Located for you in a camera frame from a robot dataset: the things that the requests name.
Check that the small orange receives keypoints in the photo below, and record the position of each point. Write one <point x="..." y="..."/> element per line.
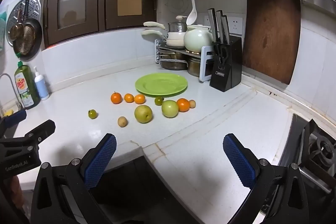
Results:
<point x="129" y="97"/>

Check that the tall steel pot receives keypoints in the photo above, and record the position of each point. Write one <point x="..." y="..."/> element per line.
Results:
<point x="194" y="67"/>

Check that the green plate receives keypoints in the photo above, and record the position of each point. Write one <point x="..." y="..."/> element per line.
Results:
<point x="161" y="85"/>

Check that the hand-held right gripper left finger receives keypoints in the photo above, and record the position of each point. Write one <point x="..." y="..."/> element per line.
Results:
<point x="101" y="161"/>

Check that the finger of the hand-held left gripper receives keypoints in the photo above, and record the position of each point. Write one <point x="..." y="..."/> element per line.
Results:
<point x="15" y="117"/>
<point x="42" y="129"/>

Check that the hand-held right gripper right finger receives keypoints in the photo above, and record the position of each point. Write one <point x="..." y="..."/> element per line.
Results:
<point x="240" y="161"/>

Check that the white ceramic pot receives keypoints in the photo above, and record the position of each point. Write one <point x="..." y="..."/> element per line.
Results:
<point x="197" y="39"/>

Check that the light green apple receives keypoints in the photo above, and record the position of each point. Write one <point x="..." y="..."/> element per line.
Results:
<point x="170" y="108"/>

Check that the white pump bottle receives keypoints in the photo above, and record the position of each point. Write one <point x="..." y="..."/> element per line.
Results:
<point x="41" y="87"/>

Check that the yellow sponge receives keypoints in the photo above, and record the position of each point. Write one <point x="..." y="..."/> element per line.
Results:
<point x="9" y="112"/>

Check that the wooden cutting board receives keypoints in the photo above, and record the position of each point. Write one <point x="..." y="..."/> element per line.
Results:
<point x="273" y="35"/>

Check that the green dish soap bottle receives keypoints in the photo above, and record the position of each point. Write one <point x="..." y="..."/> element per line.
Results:
<point x="25" y="87"/>

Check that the grey pot rack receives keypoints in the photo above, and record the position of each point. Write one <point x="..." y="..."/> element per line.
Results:
<point x="204" y="66"/>

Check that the wide steel pot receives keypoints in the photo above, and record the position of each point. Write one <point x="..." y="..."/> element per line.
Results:
<point x="172" y="64"/>

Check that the green tomato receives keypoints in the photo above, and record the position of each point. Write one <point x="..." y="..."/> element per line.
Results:
<point x="158" y="100"/>
<point x="92" y="114"/>

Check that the white wall outlet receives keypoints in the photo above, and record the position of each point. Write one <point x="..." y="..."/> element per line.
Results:
<point x="206" y="22"/>
<point x="235" y="26"/>

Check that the steel pot with lid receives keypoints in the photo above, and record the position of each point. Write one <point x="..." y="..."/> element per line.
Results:
<point x="176" y="27"/>

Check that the gas stove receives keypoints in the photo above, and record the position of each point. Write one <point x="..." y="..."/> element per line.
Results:
<point x="299" y="140"/>

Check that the steel range hood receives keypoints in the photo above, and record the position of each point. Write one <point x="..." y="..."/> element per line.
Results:
<point x="319" y="1"/>

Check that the small tan fruit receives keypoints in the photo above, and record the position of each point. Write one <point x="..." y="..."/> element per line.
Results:
<point x="122" y="121"/>
<point x="193" y="103"/>

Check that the person's left hand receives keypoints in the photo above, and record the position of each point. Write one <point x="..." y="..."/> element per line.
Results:
<point x="16" y="188"/>

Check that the white ladle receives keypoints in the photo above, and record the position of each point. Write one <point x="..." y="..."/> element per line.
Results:
<point x="191" y="18"/>

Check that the large orange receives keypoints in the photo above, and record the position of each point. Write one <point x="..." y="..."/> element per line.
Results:
<point x="116" y="98"/>

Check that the black kitchen scissors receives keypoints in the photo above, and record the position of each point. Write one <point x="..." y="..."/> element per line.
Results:
<point x="221" y="52"/>

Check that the teal cloth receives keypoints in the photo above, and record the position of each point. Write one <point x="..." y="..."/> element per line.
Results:
<point x="2" y="29"/>

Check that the perforated steel steamer plate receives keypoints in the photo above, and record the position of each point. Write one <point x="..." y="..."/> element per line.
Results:
<point x="34" y="7"/>

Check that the black knife block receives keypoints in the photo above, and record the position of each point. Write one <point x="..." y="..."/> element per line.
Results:
<point x="232" y="66"/>

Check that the steel faucet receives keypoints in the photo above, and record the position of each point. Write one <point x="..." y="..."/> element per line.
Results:
<point x="13" y="85"/>

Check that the black frying pan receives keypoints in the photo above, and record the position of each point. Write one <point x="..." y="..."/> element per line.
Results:
<point x="27" y="37"/>

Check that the small copper pan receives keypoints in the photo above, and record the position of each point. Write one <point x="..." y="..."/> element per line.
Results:
<point x="15" y="32"/>

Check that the white saucepan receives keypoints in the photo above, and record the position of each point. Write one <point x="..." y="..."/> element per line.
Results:
<point x="174" y="43"/>
<point x="176" y="35"/>

